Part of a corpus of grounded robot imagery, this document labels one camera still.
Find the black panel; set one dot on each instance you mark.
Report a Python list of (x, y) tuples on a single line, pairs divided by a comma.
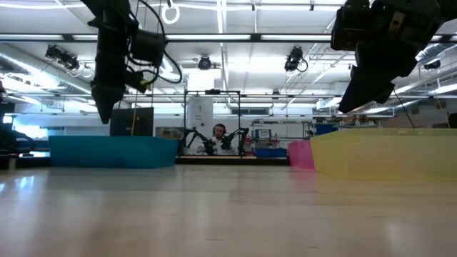
[(123, 125)]

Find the white column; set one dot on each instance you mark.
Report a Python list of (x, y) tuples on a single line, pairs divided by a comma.
[(200, 114)]

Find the red plastic bin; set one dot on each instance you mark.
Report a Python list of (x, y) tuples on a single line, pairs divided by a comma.
[(301, 155)]

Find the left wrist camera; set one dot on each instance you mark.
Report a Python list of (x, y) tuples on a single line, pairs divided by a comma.
[(146, 48)]

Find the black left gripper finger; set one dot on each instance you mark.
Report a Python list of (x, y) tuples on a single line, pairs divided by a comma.
[(107, 103)]

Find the blue box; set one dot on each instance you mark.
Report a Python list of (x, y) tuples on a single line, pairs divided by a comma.
[(325, 129)]

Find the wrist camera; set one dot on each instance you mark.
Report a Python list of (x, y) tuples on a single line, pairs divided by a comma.
[(146, 48), (351, 28)]

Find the thin black station frame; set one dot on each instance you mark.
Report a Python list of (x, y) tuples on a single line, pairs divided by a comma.
[(213, 91)]

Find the black ceiling device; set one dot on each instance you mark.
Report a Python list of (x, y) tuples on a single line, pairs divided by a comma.
[(60, 56)]

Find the yellow plastic bin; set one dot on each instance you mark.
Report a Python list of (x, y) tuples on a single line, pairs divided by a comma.
[(385, 157)]

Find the round black ceiling camera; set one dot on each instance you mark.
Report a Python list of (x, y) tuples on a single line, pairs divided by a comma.
[(205, 63)]

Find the person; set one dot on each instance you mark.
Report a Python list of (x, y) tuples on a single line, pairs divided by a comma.
[(219, 130)]

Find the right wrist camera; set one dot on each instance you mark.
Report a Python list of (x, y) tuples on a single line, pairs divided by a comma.
[(351, 28)]

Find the silver ventilation duct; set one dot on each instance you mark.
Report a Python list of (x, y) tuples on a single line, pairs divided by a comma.
[(35, 68)]

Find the blue plastic bin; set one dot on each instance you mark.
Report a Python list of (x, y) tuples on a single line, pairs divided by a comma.
[(114, 151)]

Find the black overhead camera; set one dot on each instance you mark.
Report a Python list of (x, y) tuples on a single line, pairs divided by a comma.
[(294, 55)]

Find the blue storage crate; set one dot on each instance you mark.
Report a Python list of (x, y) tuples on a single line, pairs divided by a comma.
[(271, 152)]

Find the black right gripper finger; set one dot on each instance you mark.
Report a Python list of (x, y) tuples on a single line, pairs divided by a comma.
[(364, 93)]

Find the black background robot arm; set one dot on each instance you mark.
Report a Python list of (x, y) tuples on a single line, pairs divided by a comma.
[(209, 146), (242, 135)]

